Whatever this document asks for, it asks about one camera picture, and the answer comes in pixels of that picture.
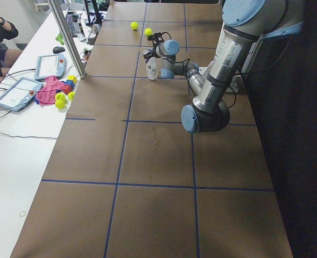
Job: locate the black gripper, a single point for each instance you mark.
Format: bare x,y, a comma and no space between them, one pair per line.
150,54

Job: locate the clear tennis ball tube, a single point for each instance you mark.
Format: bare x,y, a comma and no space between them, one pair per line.
151,68

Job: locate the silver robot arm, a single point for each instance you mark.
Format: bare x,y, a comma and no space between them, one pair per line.
244,23

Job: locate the yellow tennis ball with logo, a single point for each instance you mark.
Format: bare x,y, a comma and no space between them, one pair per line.
134,25

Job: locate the yellow cube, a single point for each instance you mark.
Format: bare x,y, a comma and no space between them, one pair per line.
71,79

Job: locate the red and blue block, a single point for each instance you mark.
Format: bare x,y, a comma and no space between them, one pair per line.
67,87

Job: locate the black computer mouse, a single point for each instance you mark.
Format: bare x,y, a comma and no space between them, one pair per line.
58,49

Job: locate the far teach pendant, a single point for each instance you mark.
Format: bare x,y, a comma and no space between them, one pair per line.
50,65

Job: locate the teach pendant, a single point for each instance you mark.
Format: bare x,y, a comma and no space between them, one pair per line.
22,93
50,65

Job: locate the yellow balls on side table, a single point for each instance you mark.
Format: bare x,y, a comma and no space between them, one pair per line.
61,99

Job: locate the pink cloth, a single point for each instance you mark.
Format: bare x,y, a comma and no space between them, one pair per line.
46,95

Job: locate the near teach pendant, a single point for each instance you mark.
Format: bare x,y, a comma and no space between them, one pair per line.
22,93

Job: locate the aluminium frame post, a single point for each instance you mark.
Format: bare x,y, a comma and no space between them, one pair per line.
69,42

